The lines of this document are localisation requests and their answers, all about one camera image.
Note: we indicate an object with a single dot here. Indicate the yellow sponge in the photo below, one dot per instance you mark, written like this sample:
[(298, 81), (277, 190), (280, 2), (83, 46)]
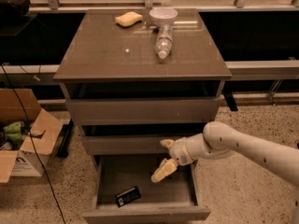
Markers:
[(128, 19)]

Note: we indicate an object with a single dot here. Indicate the grey middle drawer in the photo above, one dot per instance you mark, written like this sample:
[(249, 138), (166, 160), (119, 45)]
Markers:
[(125, 144)]

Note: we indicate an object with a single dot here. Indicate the green item in box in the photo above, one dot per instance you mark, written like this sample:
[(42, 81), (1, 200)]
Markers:
[(14, 133)]

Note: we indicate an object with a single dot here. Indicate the grey drawer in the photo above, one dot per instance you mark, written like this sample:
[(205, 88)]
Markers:
[(125, 144), (172, 200), (141, 111)]

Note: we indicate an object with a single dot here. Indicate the black floor stand bar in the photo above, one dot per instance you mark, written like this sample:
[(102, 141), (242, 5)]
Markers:
[(65, 136)]

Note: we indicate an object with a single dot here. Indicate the black object upper left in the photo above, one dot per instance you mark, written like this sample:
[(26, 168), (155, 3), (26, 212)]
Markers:
[(14, 9)]

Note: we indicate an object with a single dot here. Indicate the grey top drawer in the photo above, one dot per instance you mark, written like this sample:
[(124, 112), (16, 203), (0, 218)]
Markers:
[(141, 111)]

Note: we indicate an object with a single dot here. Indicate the open cardboard box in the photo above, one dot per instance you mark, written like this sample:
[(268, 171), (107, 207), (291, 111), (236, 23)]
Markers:
[(41, 130)]

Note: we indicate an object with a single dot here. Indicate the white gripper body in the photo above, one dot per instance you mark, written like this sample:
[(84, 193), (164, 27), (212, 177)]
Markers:
[(179, 152)]

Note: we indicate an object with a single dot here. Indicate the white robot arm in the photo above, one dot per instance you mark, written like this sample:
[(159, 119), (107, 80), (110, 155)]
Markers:
[(218, 140)]

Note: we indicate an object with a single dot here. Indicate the white bowl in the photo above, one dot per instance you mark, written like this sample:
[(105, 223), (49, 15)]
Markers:
[(162, 15)]

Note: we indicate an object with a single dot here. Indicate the clear plastic water bottle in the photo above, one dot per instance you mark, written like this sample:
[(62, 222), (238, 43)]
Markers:
[(164, 41)]

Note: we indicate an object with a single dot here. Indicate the grey bottom drawer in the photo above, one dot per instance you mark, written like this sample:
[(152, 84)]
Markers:
[(172, 200)]

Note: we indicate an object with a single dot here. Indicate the grey drawer cabinet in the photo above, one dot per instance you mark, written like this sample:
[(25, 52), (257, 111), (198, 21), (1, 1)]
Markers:
[(108, 62)]

